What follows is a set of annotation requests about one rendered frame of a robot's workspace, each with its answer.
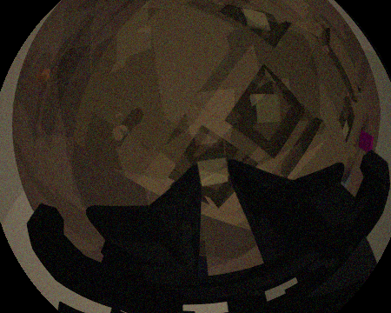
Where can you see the pale yellow square block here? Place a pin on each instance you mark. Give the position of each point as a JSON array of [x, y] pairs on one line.
[[254, 20], [344, 126], [265, 108], [213, 169]]

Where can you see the magenta cube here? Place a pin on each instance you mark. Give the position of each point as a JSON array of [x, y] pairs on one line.
[[366, 141]]

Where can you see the tan puzzle board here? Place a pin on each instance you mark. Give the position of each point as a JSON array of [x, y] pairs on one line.
[[175, 83]]

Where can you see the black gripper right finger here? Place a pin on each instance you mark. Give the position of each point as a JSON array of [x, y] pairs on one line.
[[273, 203]]

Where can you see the small orange block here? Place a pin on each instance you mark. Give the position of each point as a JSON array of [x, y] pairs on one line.
[[42, 75]]

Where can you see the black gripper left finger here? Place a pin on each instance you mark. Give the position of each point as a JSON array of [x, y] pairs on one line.
[[172, 220]]

